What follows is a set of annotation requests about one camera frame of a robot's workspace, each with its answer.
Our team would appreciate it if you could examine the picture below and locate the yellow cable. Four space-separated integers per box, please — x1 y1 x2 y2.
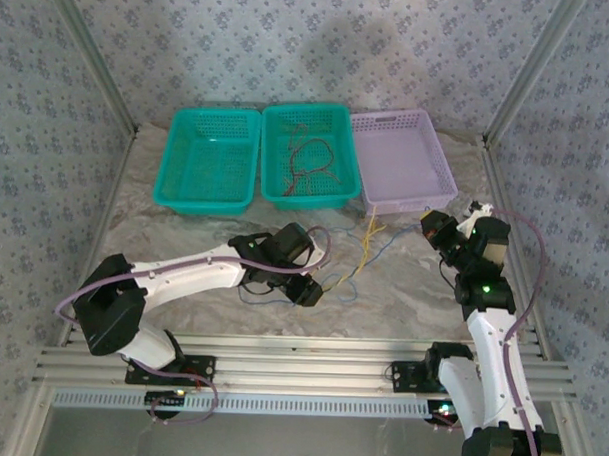
321 204 389 295
355 209 386 272

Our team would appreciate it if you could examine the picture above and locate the red cable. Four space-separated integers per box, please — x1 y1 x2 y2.
283 164 344 199
284 121 337 198

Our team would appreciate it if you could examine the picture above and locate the lilac plastic basket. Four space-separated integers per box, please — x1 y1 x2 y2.
345 106 463 219

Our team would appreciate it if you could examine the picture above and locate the teal plastic basket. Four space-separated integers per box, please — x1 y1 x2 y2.
152 106 264 218
258 101 365 214

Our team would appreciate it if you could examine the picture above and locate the right black controller board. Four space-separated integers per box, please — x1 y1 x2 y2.
424 399 468 428

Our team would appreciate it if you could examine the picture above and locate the black controller board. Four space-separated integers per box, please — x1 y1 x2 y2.
424 399 468 428
144 389 189 418

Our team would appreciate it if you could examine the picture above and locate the left black controller board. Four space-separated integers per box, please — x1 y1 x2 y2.
144 389 189 418

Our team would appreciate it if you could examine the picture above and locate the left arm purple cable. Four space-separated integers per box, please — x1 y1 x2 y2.
54 215 335 335

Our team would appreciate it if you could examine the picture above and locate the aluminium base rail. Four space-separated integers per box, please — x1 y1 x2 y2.
30 325 581 417

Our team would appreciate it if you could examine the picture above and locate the aluminium table edge rail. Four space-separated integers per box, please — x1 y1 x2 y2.
471 141 609 456
63 127 139 333

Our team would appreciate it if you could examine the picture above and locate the white slotted cable duct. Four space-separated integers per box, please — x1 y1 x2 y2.
52 388 459 422

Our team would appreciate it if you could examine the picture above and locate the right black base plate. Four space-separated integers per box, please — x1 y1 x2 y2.
389 359 484 395

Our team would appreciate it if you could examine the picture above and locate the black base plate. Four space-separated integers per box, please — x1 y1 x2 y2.
389 359 484 395
123 350 217 389

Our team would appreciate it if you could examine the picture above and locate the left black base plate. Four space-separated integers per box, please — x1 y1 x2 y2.
123 350 217 389

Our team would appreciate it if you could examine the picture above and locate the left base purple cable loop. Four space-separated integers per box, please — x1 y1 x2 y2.
141 364 222 429

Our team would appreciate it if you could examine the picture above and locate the aluminium frame post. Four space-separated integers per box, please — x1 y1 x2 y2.
35 0 145 136
480 0 592 152

